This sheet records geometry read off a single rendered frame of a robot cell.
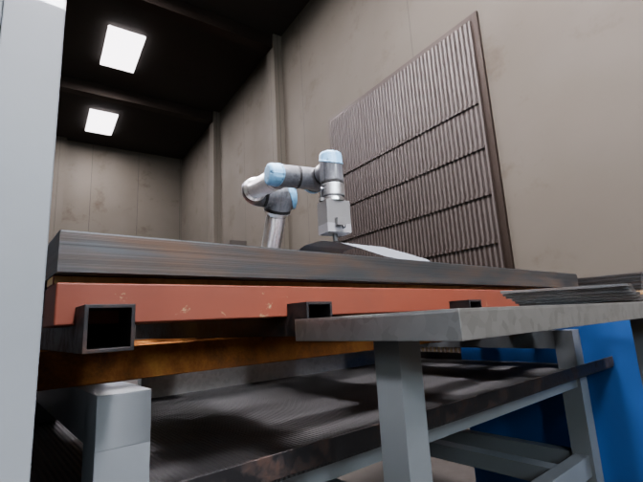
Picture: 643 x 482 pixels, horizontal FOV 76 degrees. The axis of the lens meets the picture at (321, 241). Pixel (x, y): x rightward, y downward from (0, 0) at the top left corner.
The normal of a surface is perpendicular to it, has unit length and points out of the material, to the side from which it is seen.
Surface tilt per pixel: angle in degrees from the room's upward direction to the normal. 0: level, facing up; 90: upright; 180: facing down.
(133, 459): 90
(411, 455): 90
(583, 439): 90
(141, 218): 90
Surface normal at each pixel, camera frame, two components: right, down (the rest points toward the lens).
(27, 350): 0.64, -0.18
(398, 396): -0.77, -0.08
